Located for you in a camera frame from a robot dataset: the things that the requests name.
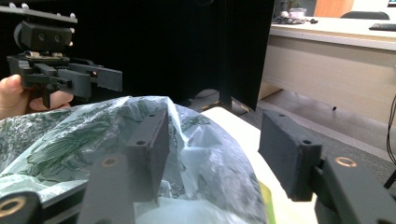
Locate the black keyboard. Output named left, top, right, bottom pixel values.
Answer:
left=368, top=22, right=396, bottom=32

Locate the clear green-printed plastic bag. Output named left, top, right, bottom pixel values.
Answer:
left=0, top=95, right=276, bottom=224

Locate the beige office desk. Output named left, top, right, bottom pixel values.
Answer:
left=258, top=16, right=396, bottom=126

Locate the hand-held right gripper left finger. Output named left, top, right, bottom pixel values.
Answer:
left=125, top=108, right=171, bottom=207

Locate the clear glass jar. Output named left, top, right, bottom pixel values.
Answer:
left=289, top=7, right=308, bottom=20

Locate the black power cable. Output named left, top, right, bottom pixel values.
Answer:
left=385, top=94, right=396, bottom=166

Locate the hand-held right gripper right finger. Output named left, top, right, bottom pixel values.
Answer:
left=258, top=109, right=323, bottom=203

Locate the black office chair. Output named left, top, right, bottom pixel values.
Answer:
left=340, top=10, right=390, bottom=21

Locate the orange wooden door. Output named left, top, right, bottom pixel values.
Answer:
left=313, top=0, right=355, bottom=18

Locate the green potted plant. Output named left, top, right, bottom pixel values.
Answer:
left=284, top=0, right=301, bottom=12

